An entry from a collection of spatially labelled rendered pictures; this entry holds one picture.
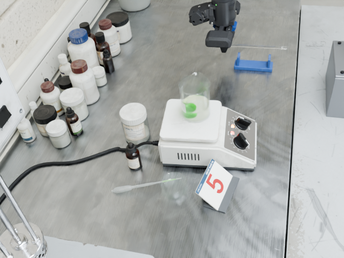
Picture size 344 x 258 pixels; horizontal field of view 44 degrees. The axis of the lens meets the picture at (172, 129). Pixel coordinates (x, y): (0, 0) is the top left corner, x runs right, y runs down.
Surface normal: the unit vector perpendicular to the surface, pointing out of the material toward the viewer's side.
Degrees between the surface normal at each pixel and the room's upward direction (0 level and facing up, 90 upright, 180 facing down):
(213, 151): 90
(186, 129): 0
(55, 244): 0
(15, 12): 90
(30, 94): 90
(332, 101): 90
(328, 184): 0
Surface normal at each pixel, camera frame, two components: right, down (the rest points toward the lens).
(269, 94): -0.09, -0.71
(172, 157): -0.15, 0.70
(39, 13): 0.97, 0.11
